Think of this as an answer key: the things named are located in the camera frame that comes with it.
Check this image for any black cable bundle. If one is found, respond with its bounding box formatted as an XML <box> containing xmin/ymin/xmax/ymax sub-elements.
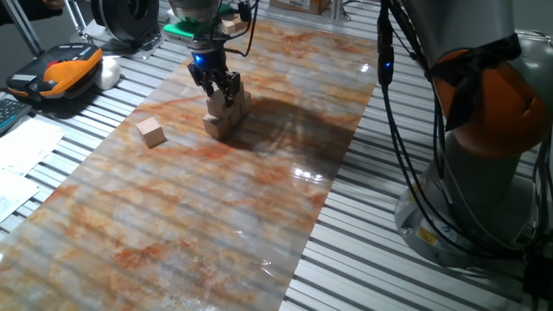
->
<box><xmin>375</xmin><ymin>0</ymin><xmax>553</xmax><ymax>260</ymax></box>

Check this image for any wide black strap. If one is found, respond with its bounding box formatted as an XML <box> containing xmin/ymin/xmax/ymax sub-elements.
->
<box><xmin>427</xmin><ymin>34</ymin><xmax>524</xmax><ymax>133</ymax></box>

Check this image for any orange marble pattern mat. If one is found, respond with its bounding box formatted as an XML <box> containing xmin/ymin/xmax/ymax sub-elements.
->
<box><xmin>0</xmin><ymin>19</ymin><xmax>392</xmax><ymax>311</ymax></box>

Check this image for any forearm in black sleeve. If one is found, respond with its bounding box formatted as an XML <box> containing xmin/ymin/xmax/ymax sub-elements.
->
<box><xmin>0</xmin><ymin>0</ymin><xmax>53</xmax><ymax>26</ymax></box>

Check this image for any orange and black teach pendant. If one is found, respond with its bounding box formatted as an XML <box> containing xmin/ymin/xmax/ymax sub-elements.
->
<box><xmin>6</xmin><ymin>42</ymin><xmax>104</xmax><ymax>101</ymax></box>

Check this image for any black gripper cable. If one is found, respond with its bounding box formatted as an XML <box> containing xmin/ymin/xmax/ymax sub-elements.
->
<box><xmin>224</xmin><ymin>0</ymin><xmax>261</xmax><ymax>59</ymax></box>

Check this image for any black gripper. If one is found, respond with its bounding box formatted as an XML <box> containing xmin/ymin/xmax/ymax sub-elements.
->
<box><xmin>188</xmin><ymin>45</ymin><xmax>242</xmax><ymax>107</ymax></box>

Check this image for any aluminium extrusion profile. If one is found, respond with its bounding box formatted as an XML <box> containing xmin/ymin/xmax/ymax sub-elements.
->
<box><xmin>3</xmin><ymin>0</ymin><xmax>44</xmax><ymax>57</ymax></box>
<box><xmin>330</xmin><ymin>0</ymin><xmax>349</xmax><ymax>21</ymax></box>

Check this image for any white paper sheet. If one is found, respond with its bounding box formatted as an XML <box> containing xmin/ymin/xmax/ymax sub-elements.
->
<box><xmin>0</xmin><ymin>118</ymin><xmax>66</xmax><ymax>176</ymax></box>
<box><xmin>0</xmin><ymin>168</ymin><xmax>40</xmax><ymax>224</ymax></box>

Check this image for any black round cable reel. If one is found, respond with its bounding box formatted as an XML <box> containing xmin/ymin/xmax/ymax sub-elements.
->
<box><xmin>89</xmin><ymin>0</ymin><xmax>161</xmax><ymax>44</ymax></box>

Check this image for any white computer mouse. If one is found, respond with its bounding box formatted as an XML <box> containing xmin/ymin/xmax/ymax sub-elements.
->
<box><xmin>94</xmin><ymin>57</ymin><xmax>122</xmax><ymax>91</ymax></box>

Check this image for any brown cardboard box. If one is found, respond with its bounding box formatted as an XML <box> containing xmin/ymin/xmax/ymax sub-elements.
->
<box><xmin>270</xmin><ymin>0</ymin><xmax>332</xmax><ymax>16</ymax></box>

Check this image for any black computer keyboard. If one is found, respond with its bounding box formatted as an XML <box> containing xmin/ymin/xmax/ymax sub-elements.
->
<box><xmin>0</xmin><ymin>98</ymin><xmax>32</xmax><ymax>135</ymax></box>

